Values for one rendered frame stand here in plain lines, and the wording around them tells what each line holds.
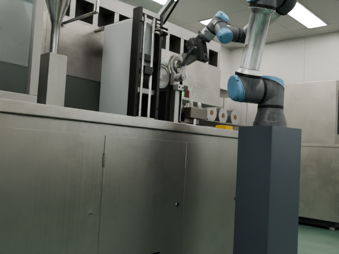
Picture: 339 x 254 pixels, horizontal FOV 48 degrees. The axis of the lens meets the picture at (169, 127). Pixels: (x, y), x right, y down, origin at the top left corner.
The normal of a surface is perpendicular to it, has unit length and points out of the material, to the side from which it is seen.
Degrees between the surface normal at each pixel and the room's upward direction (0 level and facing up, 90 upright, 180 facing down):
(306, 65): 90
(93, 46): 90
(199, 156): 90
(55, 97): 90
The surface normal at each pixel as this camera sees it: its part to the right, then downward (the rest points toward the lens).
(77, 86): 0.74, 0.00
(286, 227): 0.56, -0.02
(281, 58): -0.67, -0.08
